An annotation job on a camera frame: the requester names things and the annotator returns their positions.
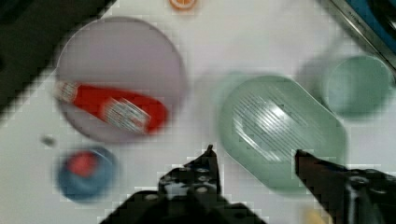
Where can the blue small bowl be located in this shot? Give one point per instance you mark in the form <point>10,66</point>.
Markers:
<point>87,189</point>

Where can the green plastic strainer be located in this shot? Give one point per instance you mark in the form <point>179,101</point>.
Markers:
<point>263,121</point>

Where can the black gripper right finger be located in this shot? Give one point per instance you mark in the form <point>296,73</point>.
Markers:
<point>349,196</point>

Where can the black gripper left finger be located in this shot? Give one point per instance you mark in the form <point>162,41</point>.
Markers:
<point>201,172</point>

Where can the red toy strawberry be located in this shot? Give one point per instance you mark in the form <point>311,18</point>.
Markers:
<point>82,163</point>

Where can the grey round plate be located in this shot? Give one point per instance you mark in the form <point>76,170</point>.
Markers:
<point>121,53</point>

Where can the green plastic cup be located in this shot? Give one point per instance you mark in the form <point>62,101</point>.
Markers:
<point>357,87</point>

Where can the orange slice toy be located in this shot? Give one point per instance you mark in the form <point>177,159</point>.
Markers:
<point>182,4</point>

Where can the red ketchup bottle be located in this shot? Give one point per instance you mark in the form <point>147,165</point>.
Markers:
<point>126,110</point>

